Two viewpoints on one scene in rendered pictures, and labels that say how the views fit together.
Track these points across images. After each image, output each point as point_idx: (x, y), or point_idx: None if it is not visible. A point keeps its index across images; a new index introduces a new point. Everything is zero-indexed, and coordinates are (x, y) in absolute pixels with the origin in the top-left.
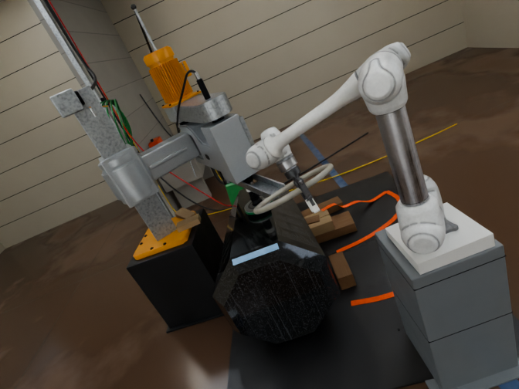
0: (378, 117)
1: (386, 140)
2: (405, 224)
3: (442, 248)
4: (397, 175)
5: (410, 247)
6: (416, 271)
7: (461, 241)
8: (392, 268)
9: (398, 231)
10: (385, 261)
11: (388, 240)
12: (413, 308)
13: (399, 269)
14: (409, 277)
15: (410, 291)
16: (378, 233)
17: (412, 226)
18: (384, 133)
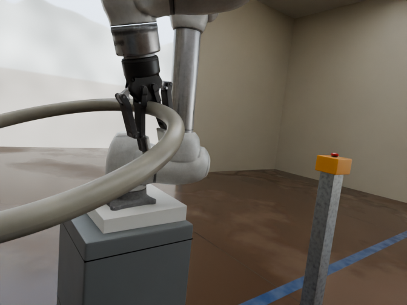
0: (197, 32)
1: (196, 58)
2: (199, 148)
3: (164, 196)
4: (194, 97)
5: (208, 169)
6: (180, 221)
7: (156, 191)
8: (132, 270)
9: (120, 212)
10: (99, 288)
11: (115, 233)
12: (169, 290)
13: (165, 239)
14: (189, 225)
15: (179, 255)
16: (92, 239)
17: (203, 148)
18: (197, 51)
